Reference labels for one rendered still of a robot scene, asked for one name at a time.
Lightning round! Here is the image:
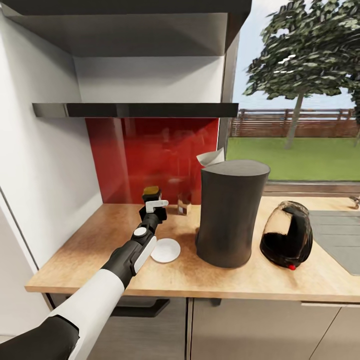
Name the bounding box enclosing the paper coffee filter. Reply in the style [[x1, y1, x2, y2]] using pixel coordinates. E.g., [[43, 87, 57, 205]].
[[196, 148, 225, 168]]

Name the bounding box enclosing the bottle of coffee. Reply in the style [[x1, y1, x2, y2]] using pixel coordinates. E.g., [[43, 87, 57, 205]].
[[141, 185, 163, 224]]

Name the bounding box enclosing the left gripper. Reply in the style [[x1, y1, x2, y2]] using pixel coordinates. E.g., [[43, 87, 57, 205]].
[[139, 206, 167, 225]]

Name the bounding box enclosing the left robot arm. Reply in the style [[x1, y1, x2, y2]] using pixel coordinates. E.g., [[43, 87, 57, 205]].
[[0, 199, 169, 360]]

